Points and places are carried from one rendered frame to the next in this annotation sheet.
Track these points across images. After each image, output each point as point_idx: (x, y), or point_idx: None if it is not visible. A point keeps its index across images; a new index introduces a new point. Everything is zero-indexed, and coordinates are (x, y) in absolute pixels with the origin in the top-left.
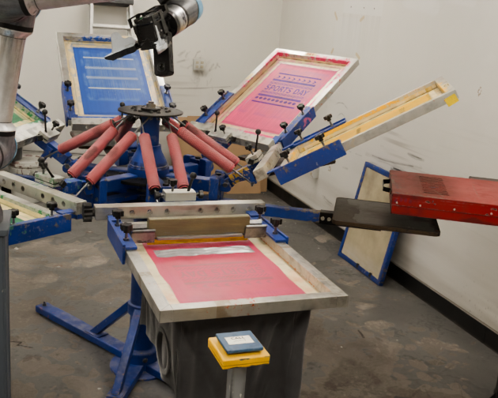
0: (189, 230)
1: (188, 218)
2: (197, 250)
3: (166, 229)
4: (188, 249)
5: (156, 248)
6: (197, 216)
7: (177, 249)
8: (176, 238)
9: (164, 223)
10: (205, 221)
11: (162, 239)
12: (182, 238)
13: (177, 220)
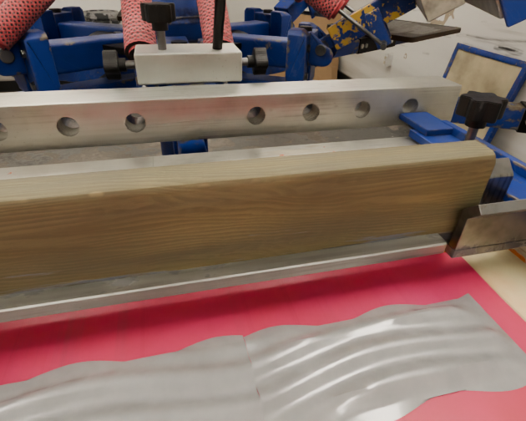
0: (168, 248)
1: (151, 186)
2: (207, 391)
3: (15, 259)
4: (153, 388)
5: None
6: (210, 170)
7: (83, 387)
8: (92, 306)
9: None
10: (262, 197)
11: None
12: (132, 300)
13: (75, 206)
